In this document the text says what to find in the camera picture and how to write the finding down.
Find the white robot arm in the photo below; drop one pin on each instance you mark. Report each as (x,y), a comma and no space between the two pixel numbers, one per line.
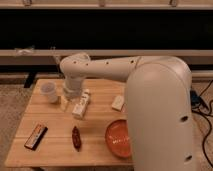
(157,102)

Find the wooden board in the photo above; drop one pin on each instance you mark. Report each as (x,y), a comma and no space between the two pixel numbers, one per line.
(56,148)

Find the white carton box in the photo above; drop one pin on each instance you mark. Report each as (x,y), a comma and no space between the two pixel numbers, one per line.
(80,108)

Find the blue power adapter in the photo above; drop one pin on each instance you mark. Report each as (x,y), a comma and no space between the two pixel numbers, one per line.
(194,98)

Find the small white block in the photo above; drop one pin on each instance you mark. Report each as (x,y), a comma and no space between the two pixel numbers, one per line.
(118,103)

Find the orange plate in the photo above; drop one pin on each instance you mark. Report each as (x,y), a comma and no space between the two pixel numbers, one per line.
(117,139)

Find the white ceramic cup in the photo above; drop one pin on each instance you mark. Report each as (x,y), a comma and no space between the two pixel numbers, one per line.
(48,90)

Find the dark red chili pepper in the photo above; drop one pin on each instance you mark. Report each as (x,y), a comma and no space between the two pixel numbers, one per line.
(76,139)

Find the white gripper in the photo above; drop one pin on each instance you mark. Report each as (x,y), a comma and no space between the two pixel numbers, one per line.
(71,93)

